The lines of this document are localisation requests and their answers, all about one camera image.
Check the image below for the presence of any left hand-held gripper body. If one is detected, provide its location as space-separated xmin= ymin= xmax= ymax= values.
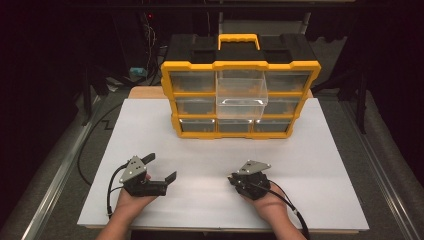
xmin=118 ymin=155 xmax=168 ymax=198

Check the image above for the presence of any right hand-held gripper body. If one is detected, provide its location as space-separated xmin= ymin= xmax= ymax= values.
xmin=229 ymin=160 xmax=272 ymax=201

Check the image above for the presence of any clear plastic drawer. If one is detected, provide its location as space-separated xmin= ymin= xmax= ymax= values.
xmin=215 ymin=69 xmax=269 ymax=120

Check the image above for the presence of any yellow black drawer organizer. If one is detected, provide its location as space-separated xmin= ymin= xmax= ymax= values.
xmin=160 ymin=33 xmax=322 ymax=140

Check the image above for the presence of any person's right hand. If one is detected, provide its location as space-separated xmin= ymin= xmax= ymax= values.
xmin=241 ymin=182 xmax=290 ymax=224

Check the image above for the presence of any person's left hand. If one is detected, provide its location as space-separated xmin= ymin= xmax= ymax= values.
xmin=114 ymin=173 xmax=158 ymax=220

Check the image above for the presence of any black metal stand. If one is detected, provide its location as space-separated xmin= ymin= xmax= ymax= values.
xmin=312 ymin=69 xmax=368 ymax=135
xmin=80 ymin=64 xmax=134 ymax=127

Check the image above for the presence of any teal object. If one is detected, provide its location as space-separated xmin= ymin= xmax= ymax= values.
xmin=129 ymin=67 xmax=148 ymax=78

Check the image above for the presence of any set of clear drawers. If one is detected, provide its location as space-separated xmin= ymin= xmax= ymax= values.
xmin=169 ymin=69 xmax=313 ymax=133

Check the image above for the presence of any left hand-held gripper cable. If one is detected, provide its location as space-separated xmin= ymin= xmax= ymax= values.
xmin=105 ymin=162 xmax=130 ymax=219

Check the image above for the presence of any black floor cable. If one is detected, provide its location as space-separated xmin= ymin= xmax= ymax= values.
xmin=76 ymin=102 xmax=124 ymax=187

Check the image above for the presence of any metal floor rail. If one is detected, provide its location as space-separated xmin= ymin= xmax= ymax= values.
xmin=339 ymin=99 xmax=419 ymax=240
xmin=19 ymin=96 xmax=105 ymax=240

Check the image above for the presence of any bundle of hanging cables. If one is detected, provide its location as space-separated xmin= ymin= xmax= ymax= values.
xmin=142 ymin=13 xmax=168 ymax=85

